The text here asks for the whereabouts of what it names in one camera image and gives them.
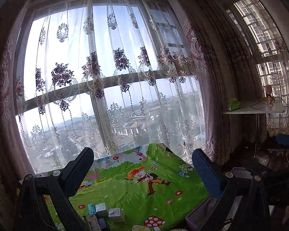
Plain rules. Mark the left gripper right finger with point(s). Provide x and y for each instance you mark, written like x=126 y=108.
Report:
x=243 y=203

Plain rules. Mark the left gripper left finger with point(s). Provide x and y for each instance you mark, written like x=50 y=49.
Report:
x=32 y=212

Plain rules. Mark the white blue-logo medicine box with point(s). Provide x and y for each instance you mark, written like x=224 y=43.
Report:
x=93 y=223

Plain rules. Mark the teal toothpaste box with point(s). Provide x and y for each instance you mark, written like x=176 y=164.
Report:
x=91 y=209

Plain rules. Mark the small white cube box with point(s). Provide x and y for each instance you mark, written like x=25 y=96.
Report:
x=101 y=210

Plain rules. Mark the dark blue small box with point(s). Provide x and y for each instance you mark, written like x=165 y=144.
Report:
x=102 y=224

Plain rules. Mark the white saxophone print box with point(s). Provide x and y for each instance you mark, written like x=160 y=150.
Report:
x=116 y=215

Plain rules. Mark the cream bedside cabinet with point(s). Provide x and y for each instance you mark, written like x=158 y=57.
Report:
x=6 y=209

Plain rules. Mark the cartoon green tablecloth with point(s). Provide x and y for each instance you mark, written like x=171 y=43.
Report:
x=154 y=188

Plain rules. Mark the green tissue pack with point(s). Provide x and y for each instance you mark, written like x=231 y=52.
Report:
x=233 y=105

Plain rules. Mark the pink drape curtain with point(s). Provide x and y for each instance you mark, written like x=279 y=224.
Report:
x=225 y=69

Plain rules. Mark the white lace curtain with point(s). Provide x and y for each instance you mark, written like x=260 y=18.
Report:
x=109 y=75

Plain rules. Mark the white wall shelf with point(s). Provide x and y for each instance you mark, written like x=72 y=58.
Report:
x=249 y=107

